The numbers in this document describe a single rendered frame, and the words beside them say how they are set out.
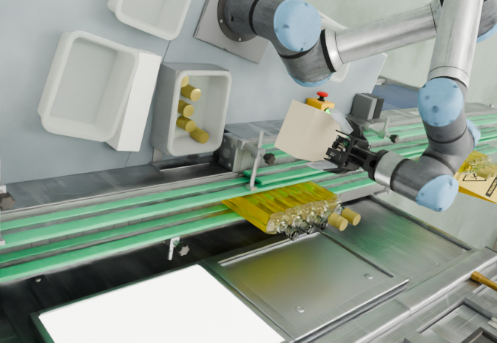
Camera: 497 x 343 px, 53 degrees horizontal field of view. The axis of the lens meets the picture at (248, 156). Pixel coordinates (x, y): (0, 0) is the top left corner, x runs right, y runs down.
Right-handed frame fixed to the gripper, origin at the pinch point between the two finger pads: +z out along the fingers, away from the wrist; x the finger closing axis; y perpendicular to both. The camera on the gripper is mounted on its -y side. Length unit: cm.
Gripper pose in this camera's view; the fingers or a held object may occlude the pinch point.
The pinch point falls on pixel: (318, 136)
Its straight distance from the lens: 121.5
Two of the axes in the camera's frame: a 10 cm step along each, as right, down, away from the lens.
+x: -3.7, 9.2, 1.5
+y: -6.6, -1.4, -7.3
